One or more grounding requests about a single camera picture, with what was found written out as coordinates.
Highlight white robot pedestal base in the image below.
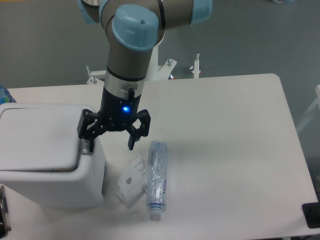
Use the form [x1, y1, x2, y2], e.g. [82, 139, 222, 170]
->
[86, 44, 202, 85]

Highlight crushed clear plastic bottle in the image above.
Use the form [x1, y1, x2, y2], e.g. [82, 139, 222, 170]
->
[146, 140, 169, 221]

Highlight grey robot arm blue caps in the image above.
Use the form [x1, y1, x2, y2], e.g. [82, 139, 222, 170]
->
[77, 0, 213, 150]

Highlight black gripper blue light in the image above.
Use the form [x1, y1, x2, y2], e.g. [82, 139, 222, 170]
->
[77, 86, 151, 153]

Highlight white paper packet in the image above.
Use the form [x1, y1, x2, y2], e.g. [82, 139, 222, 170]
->
[114, 155, 147, 209]

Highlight white push-lid trash can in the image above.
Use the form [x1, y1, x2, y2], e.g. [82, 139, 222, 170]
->
[0, 103, 106, 208]

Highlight black clamp table corner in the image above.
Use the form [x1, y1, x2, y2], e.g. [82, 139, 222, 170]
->
[302, 202, 320, 229]

